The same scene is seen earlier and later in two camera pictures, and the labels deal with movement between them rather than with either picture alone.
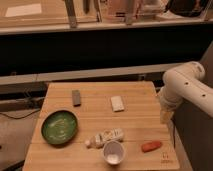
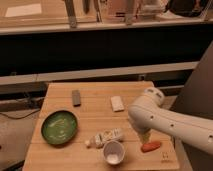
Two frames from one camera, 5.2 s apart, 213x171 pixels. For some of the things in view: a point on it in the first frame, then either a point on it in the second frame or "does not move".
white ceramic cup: [114, 152] does not move
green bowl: [59, 127] does not move
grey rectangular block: [76, 98] does not move
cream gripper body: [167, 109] → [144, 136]
